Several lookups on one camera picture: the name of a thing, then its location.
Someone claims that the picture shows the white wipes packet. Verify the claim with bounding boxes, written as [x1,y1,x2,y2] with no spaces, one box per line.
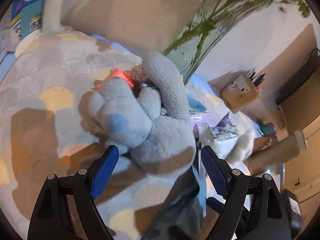
[200,112,239,142]

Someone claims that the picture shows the grey plush toy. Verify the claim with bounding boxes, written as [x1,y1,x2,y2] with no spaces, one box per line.
[87,51,196,176]

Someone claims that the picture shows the pink soft block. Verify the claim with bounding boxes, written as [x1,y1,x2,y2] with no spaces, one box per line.
[95,68,136,90]

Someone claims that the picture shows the beige thermos bottle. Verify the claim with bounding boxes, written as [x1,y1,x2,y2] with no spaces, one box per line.
[244,130,307,176]

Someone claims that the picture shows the patterned table mat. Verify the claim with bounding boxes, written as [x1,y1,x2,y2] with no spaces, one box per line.
[0,27,253,240]

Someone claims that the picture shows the woven pen holder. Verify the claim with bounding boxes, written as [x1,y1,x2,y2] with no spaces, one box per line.
[220,69,265,113]

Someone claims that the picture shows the blue children's book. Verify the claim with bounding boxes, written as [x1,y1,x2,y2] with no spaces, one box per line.
[10,0,45,43]

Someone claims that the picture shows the glass flower vase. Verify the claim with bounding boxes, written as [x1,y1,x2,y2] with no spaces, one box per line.
[163,0,311,83]

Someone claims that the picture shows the white lamp post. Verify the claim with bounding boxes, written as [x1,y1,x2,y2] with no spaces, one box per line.
[42,0,63,34]

